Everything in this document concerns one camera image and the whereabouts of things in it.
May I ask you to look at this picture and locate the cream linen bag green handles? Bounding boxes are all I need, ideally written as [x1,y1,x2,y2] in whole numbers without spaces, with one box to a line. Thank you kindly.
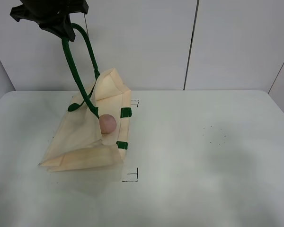
[39,23,132,172]

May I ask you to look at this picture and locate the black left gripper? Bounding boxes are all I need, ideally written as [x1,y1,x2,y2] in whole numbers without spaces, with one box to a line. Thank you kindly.
[10,0,89,42]

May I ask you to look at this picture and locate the pink peach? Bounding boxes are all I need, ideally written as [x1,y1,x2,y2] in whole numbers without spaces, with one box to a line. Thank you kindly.
[99,114,117,134]

